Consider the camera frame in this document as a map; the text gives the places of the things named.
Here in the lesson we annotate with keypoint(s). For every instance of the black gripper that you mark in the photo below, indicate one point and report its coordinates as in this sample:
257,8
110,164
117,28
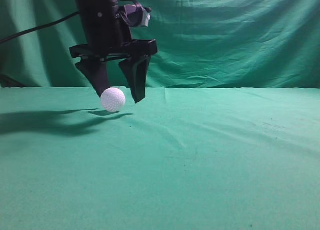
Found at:
107,34

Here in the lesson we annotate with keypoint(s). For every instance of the white dimpled golf ball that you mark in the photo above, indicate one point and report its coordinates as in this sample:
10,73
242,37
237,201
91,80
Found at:
113,99

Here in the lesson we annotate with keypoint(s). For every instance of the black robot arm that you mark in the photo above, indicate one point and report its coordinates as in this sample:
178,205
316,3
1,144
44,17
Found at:
107,4

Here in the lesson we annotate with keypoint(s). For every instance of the green backdrop curtain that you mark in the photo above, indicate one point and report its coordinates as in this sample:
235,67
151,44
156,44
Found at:
201,44

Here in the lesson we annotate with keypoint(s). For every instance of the green table cloth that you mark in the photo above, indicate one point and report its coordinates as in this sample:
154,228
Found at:
182,159

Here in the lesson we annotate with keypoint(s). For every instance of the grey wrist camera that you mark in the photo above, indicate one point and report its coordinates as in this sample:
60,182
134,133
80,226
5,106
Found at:
135,16

